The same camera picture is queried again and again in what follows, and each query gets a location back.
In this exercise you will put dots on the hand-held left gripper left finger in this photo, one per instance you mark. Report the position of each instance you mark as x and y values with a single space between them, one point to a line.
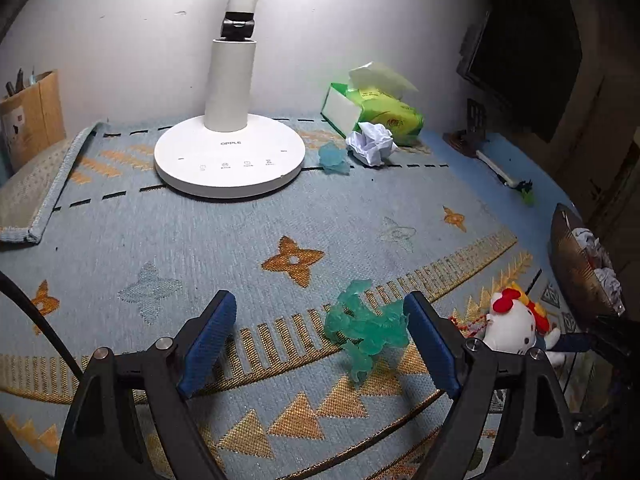
207 342

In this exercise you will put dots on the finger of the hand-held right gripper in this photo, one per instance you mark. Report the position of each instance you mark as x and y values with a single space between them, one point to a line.
612 330

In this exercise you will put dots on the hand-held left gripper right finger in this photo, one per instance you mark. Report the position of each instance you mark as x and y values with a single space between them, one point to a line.
434 345

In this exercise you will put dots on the large teal translucent figure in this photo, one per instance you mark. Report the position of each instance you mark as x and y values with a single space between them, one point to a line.
365 332

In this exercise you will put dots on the dark trash bin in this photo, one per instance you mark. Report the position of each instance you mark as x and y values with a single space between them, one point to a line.
582 265

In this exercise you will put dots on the white cat plush toy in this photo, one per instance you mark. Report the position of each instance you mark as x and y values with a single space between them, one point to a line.
515 325

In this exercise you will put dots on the patterned woven table mat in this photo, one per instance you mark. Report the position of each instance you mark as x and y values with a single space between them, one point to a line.
250 270

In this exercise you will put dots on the small green toy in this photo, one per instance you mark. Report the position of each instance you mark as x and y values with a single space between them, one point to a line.
526 191

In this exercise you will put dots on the white desk lamp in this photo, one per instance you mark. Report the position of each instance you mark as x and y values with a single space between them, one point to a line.
230 155

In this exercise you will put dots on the small teal translucent figure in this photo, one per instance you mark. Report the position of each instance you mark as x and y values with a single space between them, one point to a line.
335 158

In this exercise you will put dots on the dark desk stand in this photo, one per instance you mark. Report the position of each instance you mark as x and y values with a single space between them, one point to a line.
472 127

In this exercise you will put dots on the green tissue pack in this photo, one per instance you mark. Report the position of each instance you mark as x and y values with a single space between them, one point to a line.
375 107

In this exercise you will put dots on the cardboard box with tools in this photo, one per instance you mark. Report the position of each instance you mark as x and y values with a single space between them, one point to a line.
32 120

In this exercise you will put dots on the dark monitor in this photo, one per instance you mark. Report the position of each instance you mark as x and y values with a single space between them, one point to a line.
525 55

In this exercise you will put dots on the pens in holder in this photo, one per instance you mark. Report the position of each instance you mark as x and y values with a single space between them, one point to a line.
20 80

